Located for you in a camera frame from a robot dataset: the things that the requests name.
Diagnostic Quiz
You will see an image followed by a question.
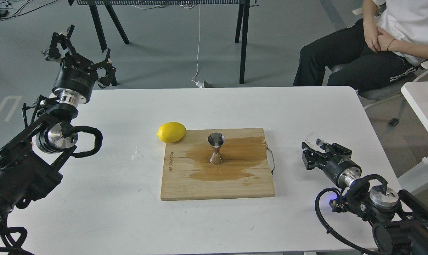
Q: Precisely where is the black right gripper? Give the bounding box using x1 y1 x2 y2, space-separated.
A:
301 142 362 188

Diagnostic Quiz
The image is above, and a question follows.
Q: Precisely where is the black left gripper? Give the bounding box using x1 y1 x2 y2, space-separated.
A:
42 25 117 104

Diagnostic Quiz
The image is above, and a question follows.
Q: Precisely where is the small clear glass cup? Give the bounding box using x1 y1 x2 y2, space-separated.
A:
305 132 324 150

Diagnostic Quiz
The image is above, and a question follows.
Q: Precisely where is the steel double jigger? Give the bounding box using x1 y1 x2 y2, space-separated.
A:
208 132 225 165

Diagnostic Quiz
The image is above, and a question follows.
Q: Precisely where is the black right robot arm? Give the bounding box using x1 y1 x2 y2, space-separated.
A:
302 140 428 255

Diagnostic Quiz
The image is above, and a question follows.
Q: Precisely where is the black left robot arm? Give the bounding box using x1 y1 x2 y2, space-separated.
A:
0 25 116 255

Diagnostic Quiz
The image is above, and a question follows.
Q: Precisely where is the wooden cutting board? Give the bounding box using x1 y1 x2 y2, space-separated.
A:
160 128 275 201

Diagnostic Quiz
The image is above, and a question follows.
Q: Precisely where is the yellow lemon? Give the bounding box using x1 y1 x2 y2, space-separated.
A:
156 122 186 143

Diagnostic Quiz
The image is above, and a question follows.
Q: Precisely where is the white side table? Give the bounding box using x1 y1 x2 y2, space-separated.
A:
398 81 428 194

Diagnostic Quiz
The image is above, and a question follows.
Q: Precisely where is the seated person white shirt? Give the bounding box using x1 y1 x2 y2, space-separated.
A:
293 0 428 93

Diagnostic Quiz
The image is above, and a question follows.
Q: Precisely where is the white hanging cable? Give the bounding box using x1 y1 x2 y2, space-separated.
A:
191 4 212 88

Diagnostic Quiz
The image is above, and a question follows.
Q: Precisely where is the black metal table frame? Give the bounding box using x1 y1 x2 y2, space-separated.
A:
67 0 259 86

